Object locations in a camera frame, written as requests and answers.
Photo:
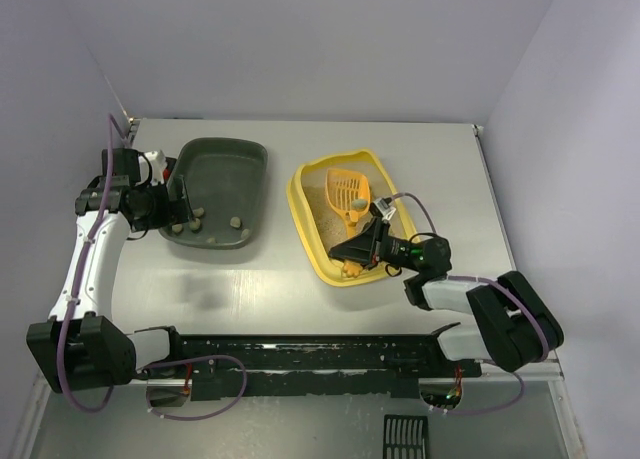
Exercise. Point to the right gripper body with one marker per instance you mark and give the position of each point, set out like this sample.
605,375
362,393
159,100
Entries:
376,242

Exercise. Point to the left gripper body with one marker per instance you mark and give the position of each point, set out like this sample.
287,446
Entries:
179,199

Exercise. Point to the yellow litter box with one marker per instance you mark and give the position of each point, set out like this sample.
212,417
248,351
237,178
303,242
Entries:
313,175

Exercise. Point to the orange litter scoop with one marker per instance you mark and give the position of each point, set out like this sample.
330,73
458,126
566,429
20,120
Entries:
342,186

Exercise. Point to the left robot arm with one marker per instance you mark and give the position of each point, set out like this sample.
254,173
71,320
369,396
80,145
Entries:
79,347

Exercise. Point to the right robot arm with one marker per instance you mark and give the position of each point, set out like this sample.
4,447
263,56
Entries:
512,325

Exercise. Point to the beige litter pellets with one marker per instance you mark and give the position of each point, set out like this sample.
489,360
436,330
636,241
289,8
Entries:
330,226

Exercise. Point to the book with markers cover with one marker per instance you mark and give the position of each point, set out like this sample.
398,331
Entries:
170,165

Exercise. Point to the dark grey plastic tray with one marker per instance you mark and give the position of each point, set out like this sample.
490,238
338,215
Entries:
226,177

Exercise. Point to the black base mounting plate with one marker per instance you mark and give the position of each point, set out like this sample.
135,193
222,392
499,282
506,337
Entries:
222,366

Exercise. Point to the black vent grille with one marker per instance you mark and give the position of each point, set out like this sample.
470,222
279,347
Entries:
405,437

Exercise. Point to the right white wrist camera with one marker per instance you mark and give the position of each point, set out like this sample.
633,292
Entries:
383,207

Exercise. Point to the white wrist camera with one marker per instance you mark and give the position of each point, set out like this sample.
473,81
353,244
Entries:
152,165
383,207

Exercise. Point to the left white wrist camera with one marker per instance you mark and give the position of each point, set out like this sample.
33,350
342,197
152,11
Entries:
152,165

